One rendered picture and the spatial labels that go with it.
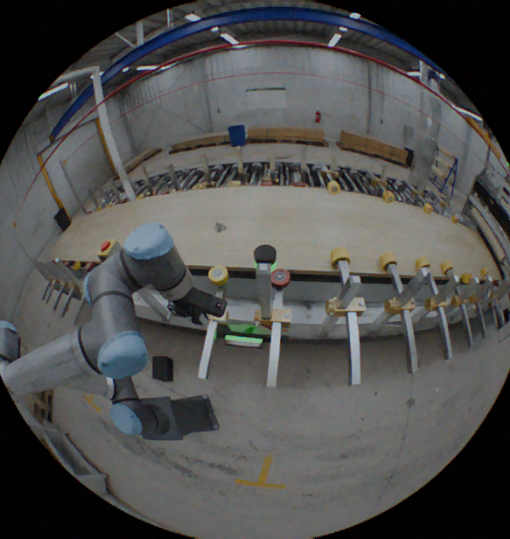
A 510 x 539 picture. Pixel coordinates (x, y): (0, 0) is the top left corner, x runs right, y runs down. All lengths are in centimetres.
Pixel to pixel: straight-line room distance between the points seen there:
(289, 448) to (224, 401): 65
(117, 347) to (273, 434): 139
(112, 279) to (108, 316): 8
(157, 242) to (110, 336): 17
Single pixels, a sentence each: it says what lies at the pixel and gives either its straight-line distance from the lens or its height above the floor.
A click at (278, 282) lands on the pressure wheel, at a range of 72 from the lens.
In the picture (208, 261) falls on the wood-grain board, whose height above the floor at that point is 90.
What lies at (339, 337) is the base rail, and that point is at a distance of 89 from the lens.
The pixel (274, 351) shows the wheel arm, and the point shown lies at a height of 86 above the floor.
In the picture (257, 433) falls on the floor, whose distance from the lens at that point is 155.
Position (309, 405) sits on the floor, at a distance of 154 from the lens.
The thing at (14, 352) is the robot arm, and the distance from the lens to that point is 75.
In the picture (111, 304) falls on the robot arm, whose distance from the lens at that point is 32.
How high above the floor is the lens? 151
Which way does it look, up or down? 52 degrees down
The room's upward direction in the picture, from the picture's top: 7 degrees counter-clockwise
